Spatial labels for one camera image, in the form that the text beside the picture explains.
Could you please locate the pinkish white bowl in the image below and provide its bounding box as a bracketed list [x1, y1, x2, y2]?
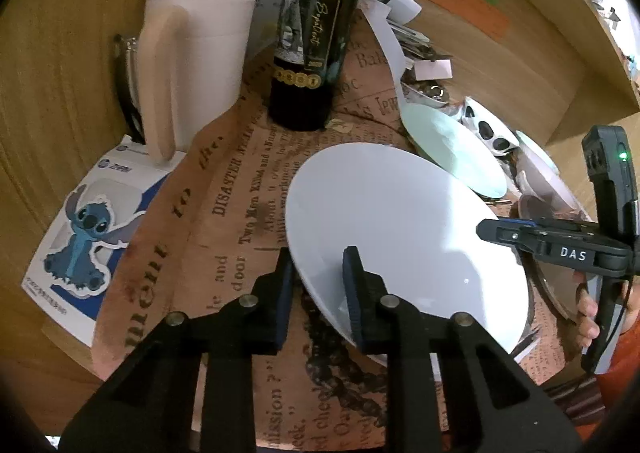
[515, 167, 581, 211]

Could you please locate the person's right hand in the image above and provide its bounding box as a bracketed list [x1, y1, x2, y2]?
[574, 273, 602, 350]

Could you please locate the panda print bowl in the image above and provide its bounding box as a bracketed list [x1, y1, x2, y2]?
[460, 97, 518, 156]

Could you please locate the striped dark cloth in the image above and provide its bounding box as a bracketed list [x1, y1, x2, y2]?
[537, 370, 618, 426]

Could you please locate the wooden shelf board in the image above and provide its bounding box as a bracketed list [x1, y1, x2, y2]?
[500, 0, 640, 151]

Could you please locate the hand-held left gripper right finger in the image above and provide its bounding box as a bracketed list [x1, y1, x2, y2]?
[341, 246, 583, 453]

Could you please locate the grey rimmed plate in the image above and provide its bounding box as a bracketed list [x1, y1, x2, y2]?
[517, 193, 583, 321]

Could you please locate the dark wine bottle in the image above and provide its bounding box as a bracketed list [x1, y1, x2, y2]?
[262, 0, 369, 131]

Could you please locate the cartoon sticker card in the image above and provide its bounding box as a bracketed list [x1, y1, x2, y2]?
[21, 133, 176, 348]

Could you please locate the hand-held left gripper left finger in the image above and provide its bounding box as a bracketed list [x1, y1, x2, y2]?
[59, 248, 297, 453]

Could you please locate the long white paper strip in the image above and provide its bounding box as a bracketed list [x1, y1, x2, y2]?
[362, 3, 416, 119]

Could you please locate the small white card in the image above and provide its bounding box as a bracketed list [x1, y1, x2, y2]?
[415, 59, 453, 81]

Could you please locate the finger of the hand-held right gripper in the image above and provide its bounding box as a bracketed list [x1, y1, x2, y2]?
[497, 217, 599, 235]
[476, 218, 551, 255]

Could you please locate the person's right forearm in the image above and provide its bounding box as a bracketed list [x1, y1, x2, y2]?
[600, 328, 640, 416]

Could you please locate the orange sticky note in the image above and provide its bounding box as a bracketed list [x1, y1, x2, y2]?
[415, 0, 510, 41]

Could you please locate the small pale green bowl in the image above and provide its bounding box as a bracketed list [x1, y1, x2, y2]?
[515, 130, 561, 174]

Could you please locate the bowl of keys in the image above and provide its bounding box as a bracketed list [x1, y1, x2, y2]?
[400, 78, 451, 109]

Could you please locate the white pitcher with handle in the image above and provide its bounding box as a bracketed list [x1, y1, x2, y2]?
[137, 0, 257, 163]

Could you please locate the pale green plate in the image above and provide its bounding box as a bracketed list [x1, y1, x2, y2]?
[400, 100, 510, 199]

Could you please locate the newspaper print table mat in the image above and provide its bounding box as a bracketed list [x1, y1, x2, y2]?
[92, 23, 591, 453]

